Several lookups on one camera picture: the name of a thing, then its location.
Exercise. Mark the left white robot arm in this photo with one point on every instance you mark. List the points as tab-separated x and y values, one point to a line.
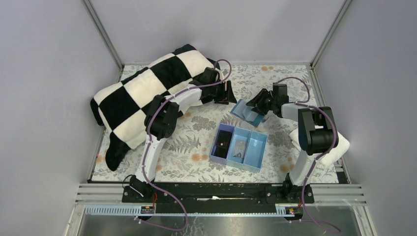
161	122

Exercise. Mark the purple open box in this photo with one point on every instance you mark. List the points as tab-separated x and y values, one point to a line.
225	127

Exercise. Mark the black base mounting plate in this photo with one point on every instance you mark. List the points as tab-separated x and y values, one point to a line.
242	198

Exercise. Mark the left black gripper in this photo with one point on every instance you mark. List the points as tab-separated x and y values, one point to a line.
223	92

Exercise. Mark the aluminium frame rail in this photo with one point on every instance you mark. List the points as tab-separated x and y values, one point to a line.
323	193

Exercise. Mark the teal leather card holder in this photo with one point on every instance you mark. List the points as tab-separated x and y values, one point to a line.
237	111

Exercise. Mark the white folded towel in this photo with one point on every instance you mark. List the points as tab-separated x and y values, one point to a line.
335	154

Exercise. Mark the light blue right box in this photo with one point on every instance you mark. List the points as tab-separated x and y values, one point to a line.
255	152

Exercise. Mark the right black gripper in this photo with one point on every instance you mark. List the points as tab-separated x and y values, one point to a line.
257	104

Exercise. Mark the black white checkered blanket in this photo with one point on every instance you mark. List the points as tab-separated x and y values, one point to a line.
122	107

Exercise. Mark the floral patterned table mat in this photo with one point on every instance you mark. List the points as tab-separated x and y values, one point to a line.
185	155

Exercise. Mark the black card in box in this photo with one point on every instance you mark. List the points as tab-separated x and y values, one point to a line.
222	143

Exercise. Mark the light blue middle box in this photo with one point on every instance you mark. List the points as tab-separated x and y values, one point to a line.
242	134

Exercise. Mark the VIP card in box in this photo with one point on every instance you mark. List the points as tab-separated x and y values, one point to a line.
239	148

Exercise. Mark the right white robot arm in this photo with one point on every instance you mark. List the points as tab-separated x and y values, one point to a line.
317	135

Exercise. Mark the light blue box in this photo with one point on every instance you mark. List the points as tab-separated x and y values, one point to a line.
242	134
255	152

